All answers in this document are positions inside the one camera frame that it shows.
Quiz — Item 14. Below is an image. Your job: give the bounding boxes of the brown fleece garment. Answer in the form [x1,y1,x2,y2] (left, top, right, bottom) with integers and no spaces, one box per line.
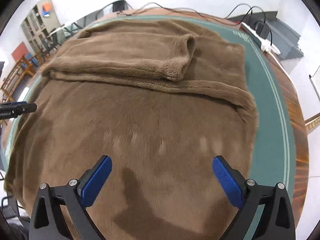
[4,18,259,240]

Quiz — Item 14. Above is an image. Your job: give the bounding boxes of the wooden bench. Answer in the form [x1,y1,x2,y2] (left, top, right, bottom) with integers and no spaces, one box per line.
[1,55,36,103]

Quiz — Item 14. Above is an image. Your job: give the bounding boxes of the green table mat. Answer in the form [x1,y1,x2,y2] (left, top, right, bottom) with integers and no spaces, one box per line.
[0,15,297,240]

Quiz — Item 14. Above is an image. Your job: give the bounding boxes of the glass desk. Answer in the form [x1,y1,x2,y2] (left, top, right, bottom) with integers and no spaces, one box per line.
[46,10,105,45]

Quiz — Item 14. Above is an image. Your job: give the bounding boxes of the grey metal shelf cabinet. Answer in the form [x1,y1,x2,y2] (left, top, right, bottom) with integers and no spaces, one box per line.
[21,0,61,53]

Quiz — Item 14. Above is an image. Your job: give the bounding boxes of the black chair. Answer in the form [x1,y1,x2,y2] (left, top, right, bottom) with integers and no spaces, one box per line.
[95,0,132,20]

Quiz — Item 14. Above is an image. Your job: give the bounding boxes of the white power strip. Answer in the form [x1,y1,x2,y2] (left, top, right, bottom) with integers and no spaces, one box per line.
[240,23,281,55]

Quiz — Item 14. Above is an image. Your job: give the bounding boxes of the grey stairs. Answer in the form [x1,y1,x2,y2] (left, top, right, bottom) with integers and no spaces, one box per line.
[228,11,304,60]

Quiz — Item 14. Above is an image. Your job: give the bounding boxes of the black power adapter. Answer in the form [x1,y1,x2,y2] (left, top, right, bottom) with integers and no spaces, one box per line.
[254,21,270,39]

